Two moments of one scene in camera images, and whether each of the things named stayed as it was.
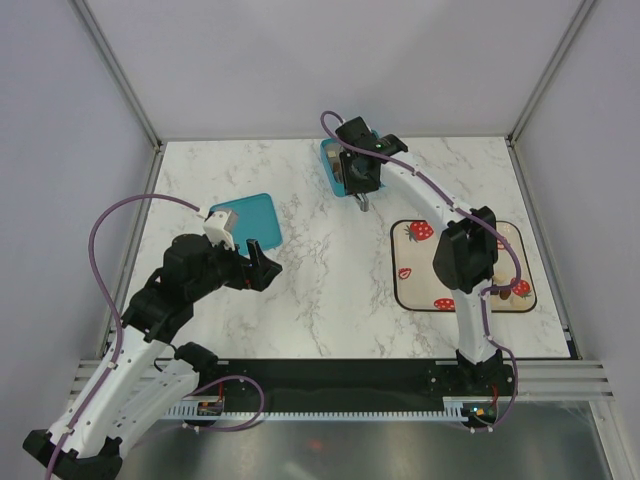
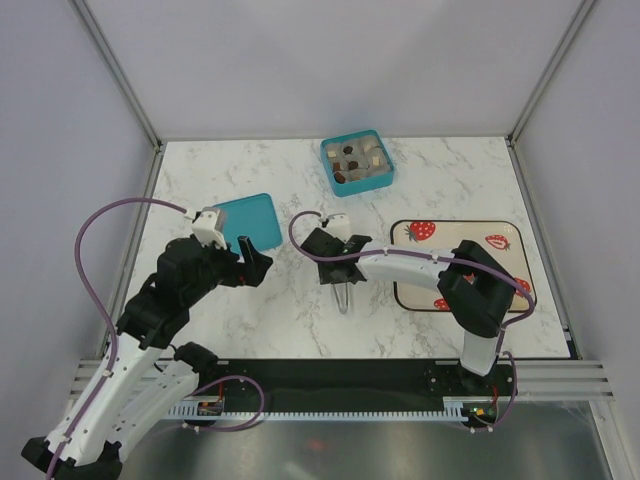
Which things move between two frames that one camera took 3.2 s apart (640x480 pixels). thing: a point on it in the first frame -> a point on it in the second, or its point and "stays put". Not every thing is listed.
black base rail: (288, 385) stays put
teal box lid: (257, 221) stays put
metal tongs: (363, 200) -> (341, 291)
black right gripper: (354, 187) -> (324, 275)
